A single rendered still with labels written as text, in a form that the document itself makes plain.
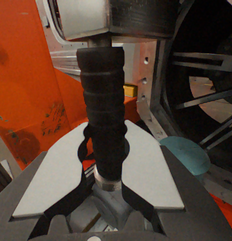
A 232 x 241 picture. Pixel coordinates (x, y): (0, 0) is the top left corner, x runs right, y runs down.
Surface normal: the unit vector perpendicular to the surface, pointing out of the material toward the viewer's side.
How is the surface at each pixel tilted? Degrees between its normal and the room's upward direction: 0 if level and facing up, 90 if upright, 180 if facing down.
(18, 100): 90
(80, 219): 0
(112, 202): 23
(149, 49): 90
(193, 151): 0
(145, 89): 90
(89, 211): 0
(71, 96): 90
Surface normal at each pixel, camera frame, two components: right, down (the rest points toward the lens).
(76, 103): 0.73, 0.31
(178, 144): -0.04, -0.87
